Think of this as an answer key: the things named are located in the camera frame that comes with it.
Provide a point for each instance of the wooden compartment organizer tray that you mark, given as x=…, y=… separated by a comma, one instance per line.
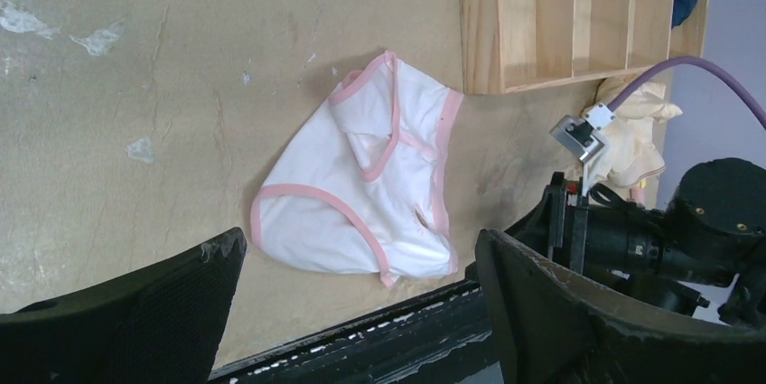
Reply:
x=517, y=45

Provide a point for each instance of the white underwear pink trim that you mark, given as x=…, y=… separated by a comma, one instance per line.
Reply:
x=360, y=187

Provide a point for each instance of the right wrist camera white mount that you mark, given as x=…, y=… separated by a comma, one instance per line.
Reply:
x=583, y=137

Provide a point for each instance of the navy blue rolled underwear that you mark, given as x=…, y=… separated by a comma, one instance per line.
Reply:
x=681, y=11

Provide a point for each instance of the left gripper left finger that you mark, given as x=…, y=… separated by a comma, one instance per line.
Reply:
x=158, y=324

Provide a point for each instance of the cream beige underwear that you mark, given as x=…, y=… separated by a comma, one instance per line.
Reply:
x=633, y=155

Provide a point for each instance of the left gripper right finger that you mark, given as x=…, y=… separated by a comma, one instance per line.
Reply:
x=552, y=325

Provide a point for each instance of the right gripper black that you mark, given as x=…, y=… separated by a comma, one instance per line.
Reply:
x=596, y=233

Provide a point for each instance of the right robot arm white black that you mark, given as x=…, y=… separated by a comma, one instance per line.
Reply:
x=712, y=233

